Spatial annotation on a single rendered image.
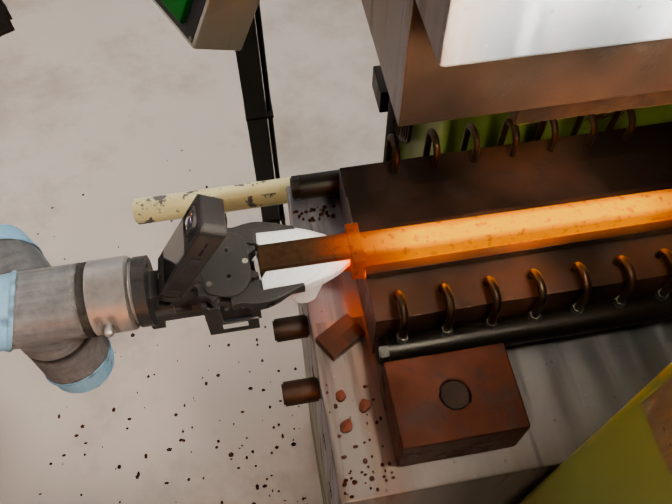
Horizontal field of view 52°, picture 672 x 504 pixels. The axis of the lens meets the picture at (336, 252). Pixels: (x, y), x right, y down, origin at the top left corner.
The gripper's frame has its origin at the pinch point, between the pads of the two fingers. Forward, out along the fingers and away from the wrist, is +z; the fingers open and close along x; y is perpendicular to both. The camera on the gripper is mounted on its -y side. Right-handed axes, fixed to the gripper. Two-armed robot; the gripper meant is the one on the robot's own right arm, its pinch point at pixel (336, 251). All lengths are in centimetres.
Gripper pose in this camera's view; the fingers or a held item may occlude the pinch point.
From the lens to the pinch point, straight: 69.0
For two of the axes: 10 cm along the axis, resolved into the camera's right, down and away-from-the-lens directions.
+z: 9.8, -1.4, 1.0
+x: 1.8, 8.4, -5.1
